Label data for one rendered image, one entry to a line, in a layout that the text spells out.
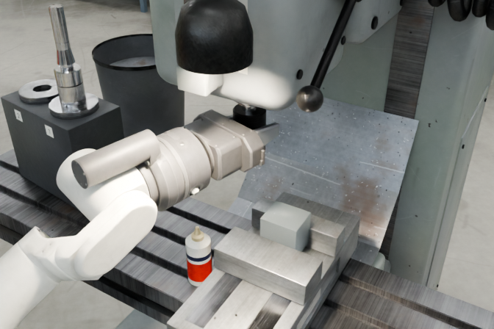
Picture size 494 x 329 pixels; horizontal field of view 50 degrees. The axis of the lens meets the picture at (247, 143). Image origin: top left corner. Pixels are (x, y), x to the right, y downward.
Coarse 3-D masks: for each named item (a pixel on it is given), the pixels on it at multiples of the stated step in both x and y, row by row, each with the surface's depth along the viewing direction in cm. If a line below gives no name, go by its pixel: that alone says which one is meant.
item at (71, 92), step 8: (56, 80) 95; (64, 80) 94; (72, 80) 94; (80, 80) 96; (64, 88) 95; (72, 88) 95; (80, 88) 96; (64, 96) 96; (72, 96) 96; (80, 96) 97; (64, 104) 97; (72, 104) 97; (80, 104) 97
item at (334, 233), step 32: (256, 224) 87; (320, 224) 82; (352, 224) 89; (320, 256) 82; (224, 288) 76; (256, 288) 76; (320, 288) 78; (192, 320) 71; (224, 320) 71; (256, 320) 71; (288, 320) 71
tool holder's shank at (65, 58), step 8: (56, 8) 89; (56, 16) 89; (64, 16) 90; (56, 24) 90; (64, 24) 91; (56, 32) 91; (64, 32) 91; (56, 40) 92; (64, 40) 92; (64, 48) 92; (64, 56) 93; (72, 56) 94; (64, 64) 93; (72, 64) 95
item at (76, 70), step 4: (76, 64) 97; (56, 68) 95; (60, 68) 95; (72, 68) 95; (76, 68) 95; (80, 68) 96; (56, 72) 94; (60, 72) 94; (64, 72) 93; (68, 72) 94; (72, 72) 94; (76, 72) 94; (80, 72) 96; (60, 76) 94; (64, 76) 94; (68, 76) 94; (72, 76) 94
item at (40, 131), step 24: (24, 96) 101; (48, 96) 101; (96, 96) 101; (24, 120) 101; (48, 120) 96; (72, 120) 95; (96, 120) 97; (120, 120) 102; (24, 144) 106; (48, 144) 99; (72, 144) 94; (96, 144) 99; (24, 168) 111; (48, 168) 103
